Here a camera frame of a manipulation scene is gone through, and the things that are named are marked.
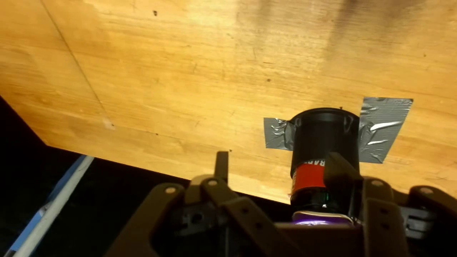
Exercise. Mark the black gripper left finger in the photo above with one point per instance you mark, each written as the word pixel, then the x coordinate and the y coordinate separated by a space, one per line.
pixel 201 215

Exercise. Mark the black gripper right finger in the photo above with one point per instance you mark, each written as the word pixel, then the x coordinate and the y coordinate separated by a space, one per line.
pixel 401 219

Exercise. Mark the white and blue strip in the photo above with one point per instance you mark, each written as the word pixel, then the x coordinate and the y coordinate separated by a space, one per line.
pixel 52 205

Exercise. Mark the grey duct tape piece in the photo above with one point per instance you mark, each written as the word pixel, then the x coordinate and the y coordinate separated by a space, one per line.
pixel 278 135
pixel 383 126

